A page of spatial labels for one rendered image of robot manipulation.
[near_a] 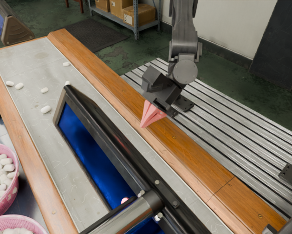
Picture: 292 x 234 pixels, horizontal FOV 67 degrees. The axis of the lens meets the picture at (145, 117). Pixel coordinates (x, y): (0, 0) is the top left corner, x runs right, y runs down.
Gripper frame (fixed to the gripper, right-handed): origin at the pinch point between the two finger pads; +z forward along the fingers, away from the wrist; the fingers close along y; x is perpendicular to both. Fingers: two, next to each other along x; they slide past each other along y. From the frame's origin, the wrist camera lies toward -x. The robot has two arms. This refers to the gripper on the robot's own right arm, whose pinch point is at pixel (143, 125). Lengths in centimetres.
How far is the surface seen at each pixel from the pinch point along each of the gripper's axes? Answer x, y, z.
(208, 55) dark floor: 178, -106, -80
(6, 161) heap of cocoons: -14.5, -22.5, 34.7
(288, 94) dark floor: 180, -12, -81
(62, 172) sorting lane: -6.4, -8.4, 25.7
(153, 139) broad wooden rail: 10.5, -0.3, 3.1
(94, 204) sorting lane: -4.5, 6.0, 23.7
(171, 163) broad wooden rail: 10.6, 9.4, 4.6
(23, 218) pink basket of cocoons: -16.7, -0.1, 33.7
